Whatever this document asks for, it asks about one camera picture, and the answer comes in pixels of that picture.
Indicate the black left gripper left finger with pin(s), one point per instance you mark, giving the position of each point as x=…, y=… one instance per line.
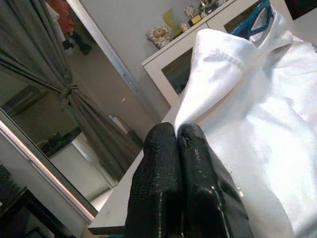
x=153, y=178

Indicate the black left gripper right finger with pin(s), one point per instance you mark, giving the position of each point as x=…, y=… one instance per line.
x=205, y=198

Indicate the white printed t-shirt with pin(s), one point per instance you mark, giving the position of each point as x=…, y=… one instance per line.
x=247, y=99

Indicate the blue plastic hanger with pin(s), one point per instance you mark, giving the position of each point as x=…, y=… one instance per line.
x=241, y=28

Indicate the grey tied curtain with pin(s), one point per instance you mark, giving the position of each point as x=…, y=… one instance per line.
x=81, y=114

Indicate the aluminium glass sliding door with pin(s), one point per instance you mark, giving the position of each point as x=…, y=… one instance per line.
x=49, y=171

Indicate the white glass door cabinet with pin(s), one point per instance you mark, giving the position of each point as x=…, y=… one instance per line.
x=153, y=67

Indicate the spotted plush toy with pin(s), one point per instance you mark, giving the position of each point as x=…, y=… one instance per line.
x=159, y=36

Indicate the yellow green card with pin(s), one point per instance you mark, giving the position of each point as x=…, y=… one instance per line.
x=172, y=21

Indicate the black gold small box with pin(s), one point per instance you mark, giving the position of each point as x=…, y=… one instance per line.
x=195, y=20

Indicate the small pale figurine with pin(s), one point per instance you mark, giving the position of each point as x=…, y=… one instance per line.
x=189, y=11

